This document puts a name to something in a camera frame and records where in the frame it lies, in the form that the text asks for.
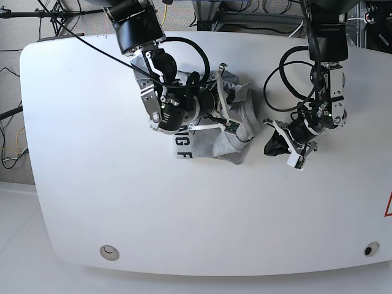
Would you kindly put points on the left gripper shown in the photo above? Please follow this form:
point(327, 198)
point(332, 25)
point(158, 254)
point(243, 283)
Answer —
point(293, 137)

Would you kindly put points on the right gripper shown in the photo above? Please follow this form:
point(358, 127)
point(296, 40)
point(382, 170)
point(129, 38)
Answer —
point(210, 108)

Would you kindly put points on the grey T-shirt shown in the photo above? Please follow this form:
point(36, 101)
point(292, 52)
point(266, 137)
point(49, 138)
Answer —
point(244, 101)

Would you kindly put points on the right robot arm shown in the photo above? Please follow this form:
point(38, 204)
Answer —
point(171, 98)

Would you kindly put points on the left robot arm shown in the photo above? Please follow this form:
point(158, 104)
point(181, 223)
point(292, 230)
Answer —
point(323, 109)

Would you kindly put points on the red warning triangle sticker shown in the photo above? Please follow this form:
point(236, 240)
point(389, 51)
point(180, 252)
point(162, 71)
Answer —
point(388, 211)

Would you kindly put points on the table grommet hole right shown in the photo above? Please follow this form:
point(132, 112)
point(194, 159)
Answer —
point(371, 249)

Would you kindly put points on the table grommet hole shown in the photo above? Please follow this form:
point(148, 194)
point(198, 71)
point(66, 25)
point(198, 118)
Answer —
point(109, 252)
point(371, 249)

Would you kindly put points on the table grommet hole left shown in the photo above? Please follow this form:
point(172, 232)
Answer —
point(109, 252)

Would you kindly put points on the black tripod stand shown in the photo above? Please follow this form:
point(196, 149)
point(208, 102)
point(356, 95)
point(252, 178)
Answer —
point(62, 19)

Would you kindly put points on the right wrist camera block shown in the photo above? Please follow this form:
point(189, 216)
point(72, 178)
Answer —
point(231, 127)

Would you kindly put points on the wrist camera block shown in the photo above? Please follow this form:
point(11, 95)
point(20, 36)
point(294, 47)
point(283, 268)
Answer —
point(297, 161)
point(231, 127)

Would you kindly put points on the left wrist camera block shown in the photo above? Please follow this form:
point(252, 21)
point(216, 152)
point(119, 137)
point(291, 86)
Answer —
point(297, 161)

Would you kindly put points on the black metal frame base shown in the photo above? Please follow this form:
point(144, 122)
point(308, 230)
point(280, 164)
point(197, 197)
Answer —
point(281, 17)

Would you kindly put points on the aluminium frame post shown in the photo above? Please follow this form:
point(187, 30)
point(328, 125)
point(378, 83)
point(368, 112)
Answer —
point(356, 34)

